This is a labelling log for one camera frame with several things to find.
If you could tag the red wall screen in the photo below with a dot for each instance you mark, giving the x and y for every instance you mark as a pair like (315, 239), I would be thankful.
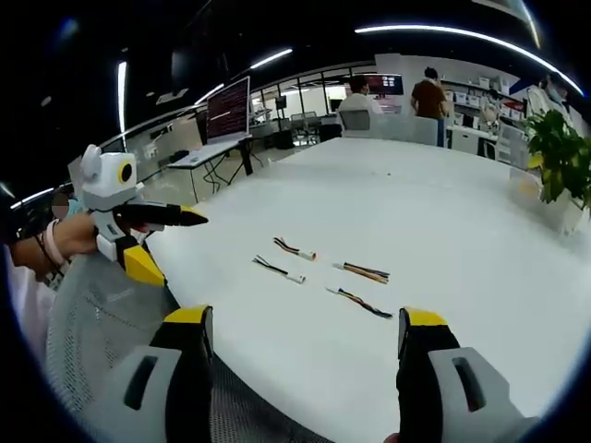
(385, 85)

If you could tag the white side desk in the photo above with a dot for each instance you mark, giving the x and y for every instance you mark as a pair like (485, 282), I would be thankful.
(203, 154)

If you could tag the white plant pot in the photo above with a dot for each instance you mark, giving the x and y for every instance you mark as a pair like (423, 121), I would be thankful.
(575, 210)

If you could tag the green potted plant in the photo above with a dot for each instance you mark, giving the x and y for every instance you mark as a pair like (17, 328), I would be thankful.
(561, 147)

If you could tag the shelf with white boxes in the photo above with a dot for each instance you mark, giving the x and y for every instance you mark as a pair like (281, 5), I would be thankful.
(466, 99)

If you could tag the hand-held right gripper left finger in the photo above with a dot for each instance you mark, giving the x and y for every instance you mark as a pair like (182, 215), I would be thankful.
(152, 397)

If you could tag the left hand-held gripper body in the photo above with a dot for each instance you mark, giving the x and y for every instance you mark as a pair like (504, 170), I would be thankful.
(104, 184)

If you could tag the grey mesh chair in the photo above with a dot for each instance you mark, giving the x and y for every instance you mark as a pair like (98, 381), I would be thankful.
(106, 314)

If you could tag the white office chair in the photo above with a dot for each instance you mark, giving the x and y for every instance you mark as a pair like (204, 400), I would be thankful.
(356, 123)

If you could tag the person's left hand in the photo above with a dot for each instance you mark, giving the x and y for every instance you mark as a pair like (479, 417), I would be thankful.
(76, 235)

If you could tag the large computer monitor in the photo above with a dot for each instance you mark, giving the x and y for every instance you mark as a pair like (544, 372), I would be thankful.
(228, 111)

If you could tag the person's pale shirt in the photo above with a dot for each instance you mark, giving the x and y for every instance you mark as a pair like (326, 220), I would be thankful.
(25, 314)

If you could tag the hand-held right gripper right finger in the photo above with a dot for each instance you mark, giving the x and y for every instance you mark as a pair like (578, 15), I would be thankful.
(443, 397)

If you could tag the ceiling light strip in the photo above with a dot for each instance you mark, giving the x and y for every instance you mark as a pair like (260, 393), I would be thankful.
(272, 58)
(208, 94)
(122, 99)

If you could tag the person's right hand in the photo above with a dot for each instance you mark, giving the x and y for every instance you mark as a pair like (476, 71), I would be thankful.
(392, 438)

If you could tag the long curved ceiling light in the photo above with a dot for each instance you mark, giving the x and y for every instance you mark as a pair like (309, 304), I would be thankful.
(466, 34)

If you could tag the pink wristband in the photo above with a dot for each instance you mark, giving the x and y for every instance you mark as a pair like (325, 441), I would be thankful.
(51, 247)

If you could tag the clear small box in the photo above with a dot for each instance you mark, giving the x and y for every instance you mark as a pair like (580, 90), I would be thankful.
(524, 183)

